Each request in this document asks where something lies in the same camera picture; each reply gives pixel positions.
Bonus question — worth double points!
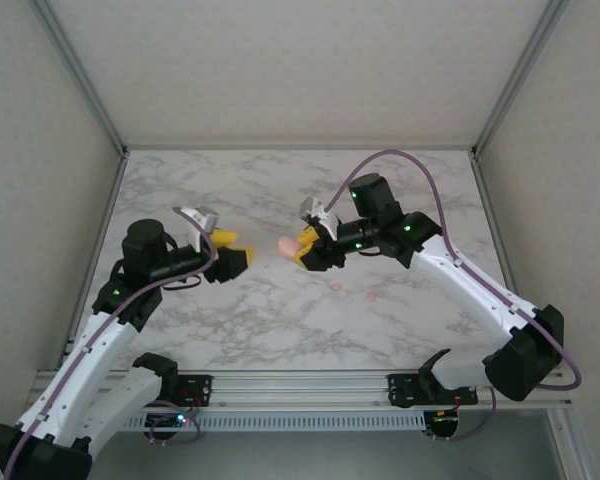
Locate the small circuit board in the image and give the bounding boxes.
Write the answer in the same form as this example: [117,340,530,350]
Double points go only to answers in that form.
[427,410,459,434]
[144,412,196,431]

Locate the aluminium table side rail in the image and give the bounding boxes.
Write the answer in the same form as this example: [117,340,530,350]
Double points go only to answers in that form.
[57,149,130,374]
[468,148,529,316]

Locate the long purple left arm cable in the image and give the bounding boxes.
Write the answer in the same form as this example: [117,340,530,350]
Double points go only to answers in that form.
[2,207,217,480]

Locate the long purple arm cable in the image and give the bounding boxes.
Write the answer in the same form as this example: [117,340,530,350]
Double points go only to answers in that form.
[2,207,217,480]
[324,149,583,391]

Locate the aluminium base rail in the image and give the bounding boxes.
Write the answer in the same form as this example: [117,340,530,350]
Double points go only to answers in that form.
[104,369,576,412]

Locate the long purple right arm cable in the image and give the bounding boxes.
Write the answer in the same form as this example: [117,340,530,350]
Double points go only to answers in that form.
[324,149,583,391]

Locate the white slotted cable duct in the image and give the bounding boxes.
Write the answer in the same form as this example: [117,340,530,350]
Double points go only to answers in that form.
[124,410,427,432]

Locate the short purple cable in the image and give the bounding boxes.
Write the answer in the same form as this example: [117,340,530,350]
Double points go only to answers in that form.
[146,399,202,446]
[422,387,497,444]

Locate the aluminium frame post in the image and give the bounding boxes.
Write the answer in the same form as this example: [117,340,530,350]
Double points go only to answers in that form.
[27,0,129,156]
[471,0,577,156]

